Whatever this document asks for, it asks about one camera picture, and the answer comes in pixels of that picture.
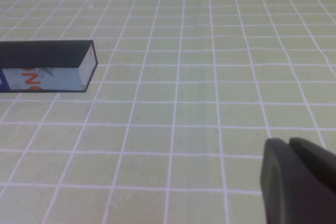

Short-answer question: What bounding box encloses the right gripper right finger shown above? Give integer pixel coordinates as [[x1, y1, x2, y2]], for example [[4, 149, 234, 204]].
[[288, 136, 336, 182]]

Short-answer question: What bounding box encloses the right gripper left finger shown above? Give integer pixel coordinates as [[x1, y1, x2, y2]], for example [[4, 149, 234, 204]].
[[259, 137, 336, 224]]

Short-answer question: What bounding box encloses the black printed glasses case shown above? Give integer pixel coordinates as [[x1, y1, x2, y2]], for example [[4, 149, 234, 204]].
[[0, 39, 99, 94]]

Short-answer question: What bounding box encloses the green white-grid tablecloth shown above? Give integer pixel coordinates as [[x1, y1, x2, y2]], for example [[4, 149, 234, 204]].
[[0, 0, 336, 224]]

